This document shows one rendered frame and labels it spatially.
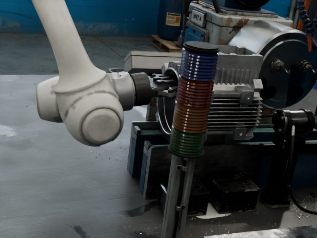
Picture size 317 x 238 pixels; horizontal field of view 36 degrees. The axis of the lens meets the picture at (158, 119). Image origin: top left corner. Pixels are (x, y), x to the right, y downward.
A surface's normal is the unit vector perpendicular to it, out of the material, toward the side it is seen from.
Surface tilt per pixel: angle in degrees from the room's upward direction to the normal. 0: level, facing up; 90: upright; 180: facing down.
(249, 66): 90
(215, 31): 90
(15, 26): 90
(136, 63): 58
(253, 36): 47
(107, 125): 92
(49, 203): 0
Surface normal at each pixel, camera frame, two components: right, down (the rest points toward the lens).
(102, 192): 0.11, -0.93
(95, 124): 0.36, 0.40
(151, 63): 0.33, -0.18
